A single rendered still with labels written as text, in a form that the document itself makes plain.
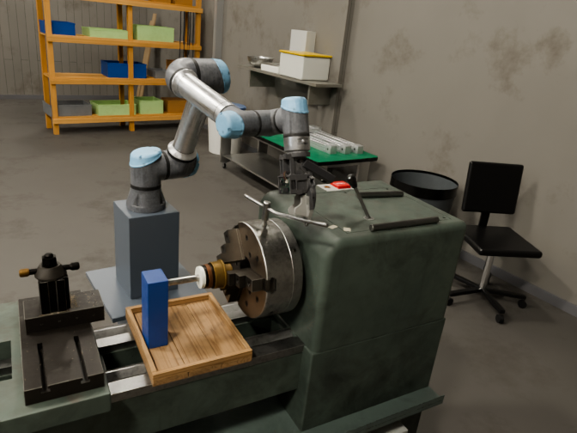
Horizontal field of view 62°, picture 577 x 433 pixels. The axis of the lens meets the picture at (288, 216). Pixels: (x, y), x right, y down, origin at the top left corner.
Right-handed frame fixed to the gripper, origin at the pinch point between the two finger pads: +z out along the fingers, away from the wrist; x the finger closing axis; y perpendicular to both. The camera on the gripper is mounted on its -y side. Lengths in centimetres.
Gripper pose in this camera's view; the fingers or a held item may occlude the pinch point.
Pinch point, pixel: (307, 221)
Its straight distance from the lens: 141.1
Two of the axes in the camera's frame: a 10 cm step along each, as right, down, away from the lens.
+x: 4.8, 0.5, -8.7
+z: 0.6, 9.9, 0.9
